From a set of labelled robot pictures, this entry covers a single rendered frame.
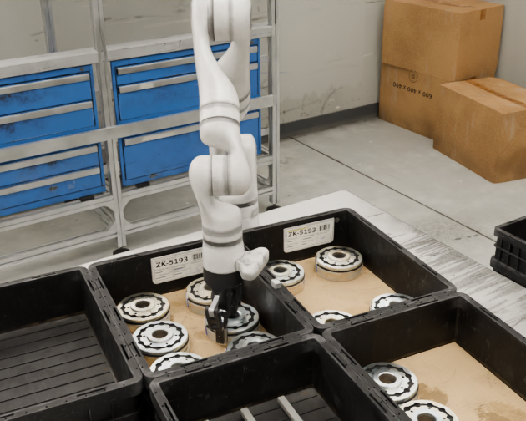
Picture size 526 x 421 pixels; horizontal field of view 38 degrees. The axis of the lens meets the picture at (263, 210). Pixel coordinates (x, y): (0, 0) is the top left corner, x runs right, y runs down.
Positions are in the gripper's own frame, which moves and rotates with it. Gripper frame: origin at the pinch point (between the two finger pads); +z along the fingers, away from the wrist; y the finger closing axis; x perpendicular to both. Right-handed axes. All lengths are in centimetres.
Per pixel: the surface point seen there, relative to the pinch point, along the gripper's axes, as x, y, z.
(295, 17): -87, -330, 11
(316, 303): 12.8, -17.3, 2.3
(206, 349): -2.3, 4.2, 2.3
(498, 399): 49.5, 1.7, 2.4
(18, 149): -138, -123, 24
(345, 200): 0, -95, 15
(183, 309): -12.1, -6.8, 2.3
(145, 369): -3.5, 24.6, -7.7
